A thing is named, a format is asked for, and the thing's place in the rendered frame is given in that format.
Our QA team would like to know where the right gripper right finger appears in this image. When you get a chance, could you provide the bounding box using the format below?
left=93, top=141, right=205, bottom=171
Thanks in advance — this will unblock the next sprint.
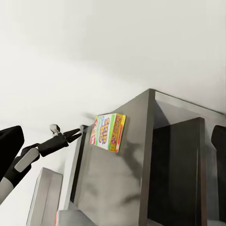
left=211, top=125, right=226, bottom=163

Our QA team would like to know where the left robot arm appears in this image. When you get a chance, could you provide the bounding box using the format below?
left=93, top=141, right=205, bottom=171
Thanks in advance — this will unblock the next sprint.
left=0, top=124, right=82, bottom=205

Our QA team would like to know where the board game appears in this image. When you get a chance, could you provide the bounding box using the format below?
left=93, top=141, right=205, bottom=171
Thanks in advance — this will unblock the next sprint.
left=90, top=113, right=126, bottom=152

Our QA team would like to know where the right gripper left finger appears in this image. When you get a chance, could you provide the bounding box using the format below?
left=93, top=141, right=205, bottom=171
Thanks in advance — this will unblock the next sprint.
left=0, top=125, right=24, bottom=181

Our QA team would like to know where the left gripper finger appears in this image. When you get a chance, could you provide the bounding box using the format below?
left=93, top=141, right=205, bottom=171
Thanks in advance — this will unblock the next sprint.
left=67, top=133, right=82, bottom=143
left=62, top=129, right=80, bottom=142

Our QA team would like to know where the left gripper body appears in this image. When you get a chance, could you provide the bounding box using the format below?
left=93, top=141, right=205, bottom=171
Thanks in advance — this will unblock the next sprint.
left=46, top=132, right=69, bottom=154

